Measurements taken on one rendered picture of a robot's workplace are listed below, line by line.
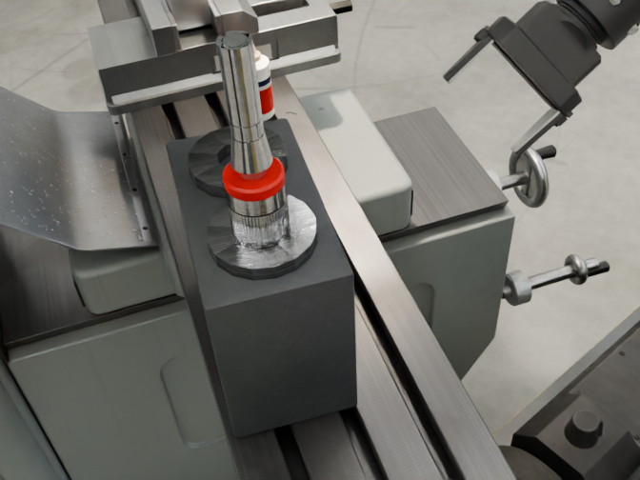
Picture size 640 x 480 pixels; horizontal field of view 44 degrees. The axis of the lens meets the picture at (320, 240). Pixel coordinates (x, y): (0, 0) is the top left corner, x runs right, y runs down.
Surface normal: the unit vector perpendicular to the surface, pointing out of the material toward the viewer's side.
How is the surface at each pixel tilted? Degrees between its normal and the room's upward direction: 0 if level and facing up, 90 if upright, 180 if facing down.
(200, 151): 0
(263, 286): 0
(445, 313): 90
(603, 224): 0
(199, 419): 90
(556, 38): 59
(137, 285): 90
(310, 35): 90
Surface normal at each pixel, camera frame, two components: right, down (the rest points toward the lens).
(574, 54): -0.03, 0.24
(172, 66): 0.33, 0.65
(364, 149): -0.05, -0.70
